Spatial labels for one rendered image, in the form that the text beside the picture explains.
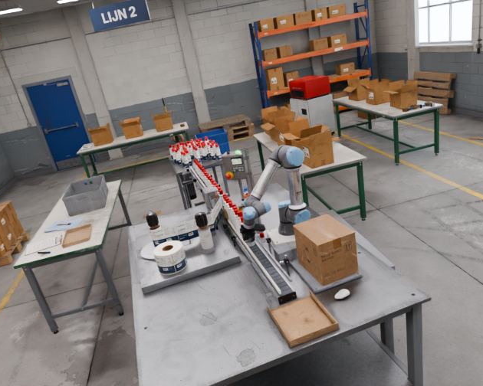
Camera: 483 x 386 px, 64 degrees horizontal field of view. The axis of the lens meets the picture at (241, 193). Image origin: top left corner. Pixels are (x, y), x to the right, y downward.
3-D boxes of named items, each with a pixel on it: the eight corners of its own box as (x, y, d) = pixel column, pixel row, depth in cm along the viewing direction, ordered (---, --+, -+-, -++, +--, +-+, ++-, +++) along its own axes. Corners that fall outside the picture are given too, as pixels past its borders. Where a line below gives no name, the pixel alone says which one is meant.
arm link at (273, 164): (273, 139, 262) (238, 203, 260) (282, 142, 253) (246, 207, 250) (284, 148, 268) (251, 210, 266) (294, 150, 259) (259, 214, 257)
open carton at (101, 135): (90, 148, 763) (84, 129, 750) (96, 142, 807) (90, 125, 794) (111, 143, 766) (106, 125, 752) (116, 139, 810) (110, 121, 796)
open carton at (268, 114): (257, 134, 616) (254, 110, 602) (284, 127, 622) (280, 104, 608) (265, 139, 579) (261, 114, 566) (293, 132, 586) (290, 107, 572)
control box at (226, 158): (230, 175, 294) (225, 152, 287) (251, 174, 288) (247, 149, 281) (225, 181, 285) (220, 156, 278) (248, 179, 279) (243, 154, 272)
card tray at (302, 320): (267, 311, 212) (267, 305, 211) (310, 296, 218) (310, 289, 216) (290, 348, 185) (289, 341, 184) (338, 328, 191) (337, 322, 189)
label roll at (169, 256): (190, 267, 260) (185, 248, 255) (162, 278, 254) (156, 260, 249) (183, 255, 278) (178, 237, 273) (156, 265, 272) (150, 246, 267)
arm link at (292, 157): (299, 217, 274) (290, 142, 256) (313, 224, 261) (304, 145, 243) (285, 223, 269) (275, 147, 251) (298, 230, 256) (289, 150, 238)
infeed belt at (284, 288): (213, 204, 365) (211, 201, 364) (221, 201, 367) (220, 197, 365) (280, 302, 216) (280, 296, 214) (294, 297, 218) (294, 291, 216)
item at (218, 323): (127, 228, 358) (126, 226, 357) (277, 184, 390) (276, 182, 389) (142, 416, 168) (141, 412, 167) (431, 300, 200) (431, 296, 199)
